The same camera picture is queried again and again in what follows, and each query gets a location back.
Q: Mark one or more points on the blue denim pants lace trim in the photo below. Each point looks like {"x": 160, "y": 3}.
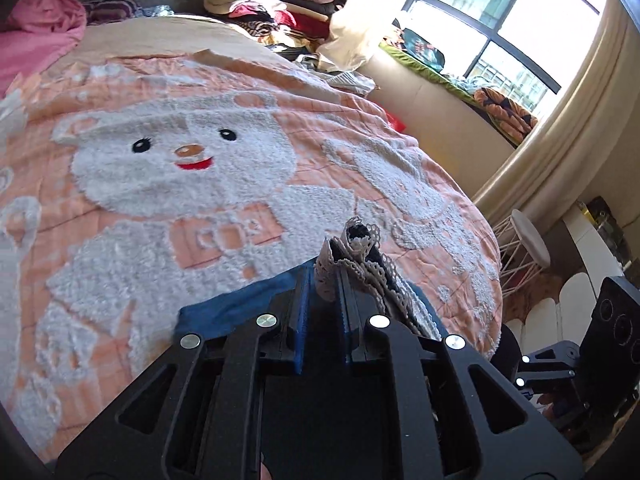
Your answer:
{"x": 225, "y": 305}

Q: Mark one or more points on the orange and black cloth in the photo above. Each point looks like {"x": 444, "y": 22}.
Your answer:
{"x": 505, "y": 112}

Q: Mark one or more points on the white round stool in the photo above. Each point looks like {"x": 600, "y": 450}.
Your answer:
{"x": 530, "y": 240}

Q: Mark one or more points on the pile of folded clothes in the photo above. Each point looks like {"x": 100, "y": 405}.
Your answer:
{"x": 270, "y": 5}

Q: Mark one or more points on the beige bed sheet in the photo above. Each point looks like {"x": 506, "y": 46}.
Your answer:
{"x": 165, "y": 35}

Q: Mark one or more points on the window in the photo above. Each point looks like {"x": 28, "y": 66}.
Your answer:
{"x": 500, "y": 25}

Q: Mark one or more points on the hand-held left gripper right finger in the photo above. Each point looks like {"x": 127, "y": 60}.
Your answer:
{"x": 344, "y": 320}

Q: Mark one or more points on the white desk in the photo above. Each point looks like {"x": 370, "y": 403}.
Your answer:
{"x": 585, "y": 240}

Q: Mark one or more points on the small red cloth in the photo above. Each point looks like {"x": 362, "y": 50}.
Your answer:
{"x": 396, "y": 121}

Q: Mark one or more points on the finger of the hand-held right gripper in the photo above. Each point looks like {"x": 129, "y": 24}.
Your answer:
{"x": 547, "y": 380}
{"x": 552, "y": 352}

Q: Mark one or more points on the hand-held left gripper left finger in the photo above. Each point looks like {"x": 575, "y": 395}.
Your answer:
{"x": 302, "y": 320}

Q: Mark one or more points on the pink quilt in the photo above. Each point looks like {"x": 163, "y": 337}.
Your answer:
{"x": 40, "y": 30}

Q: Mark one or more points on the teal printed cloth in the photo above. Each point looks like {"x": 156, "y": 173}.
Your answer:
{"x": 422, "y": 47}

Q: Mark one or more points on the person's left hand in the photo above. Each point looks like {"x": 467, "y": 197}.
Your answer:
{"x": 266, "y": 470}

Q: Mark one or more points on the peach blanket white bear print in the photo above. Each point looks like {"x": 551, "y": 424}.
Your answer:
{"x": 150, "y": 210}

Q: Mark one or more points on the green windowsill mat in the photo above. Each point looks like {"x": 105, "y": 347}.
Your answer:
{"x": 450, "y": 80}

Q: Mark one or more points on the dark striped cloth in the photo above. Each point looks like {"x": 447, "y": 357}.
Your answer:
{"x": 112, "y": 10}

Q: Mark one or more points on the white crumpled cloth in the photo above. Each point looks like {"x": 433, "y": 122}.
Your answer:
{"x": 340, "y": 77}

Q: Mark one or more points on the white scalloped chair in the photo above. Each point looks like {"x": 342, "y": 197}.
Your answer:
{"x": 565, "y": 305}

